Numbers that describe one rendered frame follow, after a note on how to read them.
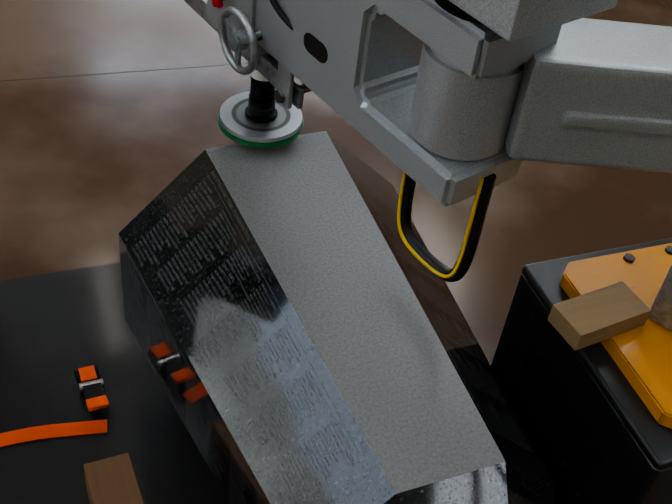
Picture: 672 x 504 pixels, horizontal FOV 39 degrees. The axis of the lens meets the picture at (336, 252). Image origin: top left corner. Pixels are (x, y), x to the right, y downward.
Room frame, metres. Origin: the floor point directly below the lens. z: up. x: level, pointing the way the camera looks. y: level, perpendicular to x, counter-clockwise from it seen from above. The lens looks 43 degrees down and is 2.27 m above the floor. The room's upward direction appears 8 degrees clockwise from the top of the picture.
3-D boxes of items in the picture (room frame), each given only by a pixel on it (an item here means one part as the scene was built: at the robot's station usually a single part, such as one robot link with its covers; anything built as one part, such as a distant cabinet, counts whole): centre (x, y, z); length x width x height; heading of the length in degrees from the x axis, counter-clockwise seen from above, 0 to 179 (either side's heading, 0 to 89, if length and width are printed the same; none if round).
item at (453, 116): (1.51, -0.20, 1.33); 0.19 x 0.19 x 0.20
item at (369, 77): (1.70, -0.01, 1.29); 0.74 x 0.23 x 0.49; 41
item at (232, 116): (2.01, 0.24, 0.86); 0.21 x 0.21 x 0.01
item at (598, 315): (1.51, -0.60, 0.81); 0.20 x 0.10 x 0.05; 123
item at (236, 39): (1.84, 0.25, 1.18); 0.15 x 0.10 x 0.15; 41
